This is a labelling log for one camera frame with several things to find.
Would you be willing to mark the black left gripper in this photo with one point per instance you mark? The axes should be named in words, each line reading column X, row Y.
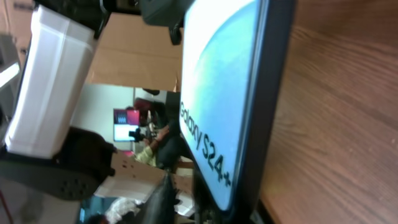
column 166, row 13

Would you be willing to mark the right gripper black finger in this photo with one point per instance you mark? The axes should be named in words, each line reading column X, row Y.
column 160, row 206

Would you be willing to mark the Galaxy S24+ smartphone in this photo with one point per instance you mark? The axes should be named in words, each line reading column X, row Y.
column 233, row 59

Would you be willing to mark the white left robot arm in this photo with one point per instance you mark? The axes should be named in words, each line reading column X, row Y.
column 42, row 151

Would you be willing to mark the seated person in background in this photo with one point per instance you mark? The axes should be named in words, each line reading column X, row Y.
column 165, row 150

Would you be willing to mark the background monitor screen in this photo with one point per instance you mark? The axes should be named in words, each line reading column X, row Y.
column 125, row 124

